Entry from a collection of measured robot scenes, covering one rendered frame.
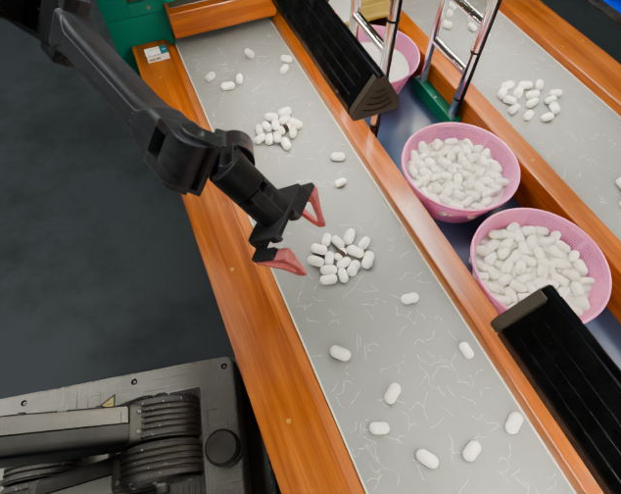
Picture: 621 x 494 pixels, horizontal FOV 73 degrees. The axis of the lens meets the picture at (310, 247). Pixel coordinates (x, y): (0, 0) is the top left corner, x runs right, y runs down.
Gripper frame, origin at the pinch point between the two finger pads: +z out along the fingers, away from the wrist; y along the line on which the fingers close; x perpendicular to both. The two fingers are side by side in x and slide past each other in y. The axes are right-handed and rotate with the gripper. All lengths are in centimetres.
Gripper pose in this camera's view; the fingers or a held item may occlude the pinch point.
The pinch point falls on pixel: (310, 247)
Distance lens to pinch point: 67.7
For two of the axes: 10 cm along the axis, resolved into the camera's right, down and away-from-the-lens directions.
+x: 7.3, -1.1, -6.7
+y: -3.2, 8.1, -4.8
